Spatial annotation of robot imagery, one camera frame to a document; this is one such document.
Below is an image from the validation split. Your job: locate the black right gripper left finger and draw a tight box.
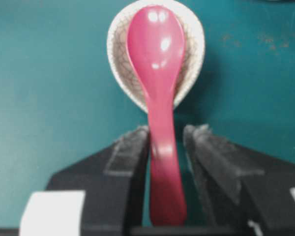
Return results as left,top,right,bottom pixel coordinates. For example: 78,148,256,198
46,125,149,236

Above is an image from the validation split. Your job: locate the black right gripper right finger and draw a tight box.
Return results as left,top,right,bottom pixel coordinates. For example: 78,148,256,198
183,125,295,236

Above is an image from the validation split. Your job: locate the pink plastic spoon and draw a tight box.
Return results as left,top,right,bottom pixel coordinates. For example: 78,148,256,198
126,5,187,226

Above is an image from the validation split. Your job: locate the small speckled ceramic dish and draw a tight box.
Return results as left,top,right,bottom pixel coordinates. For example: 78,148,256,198
107,0,206,112

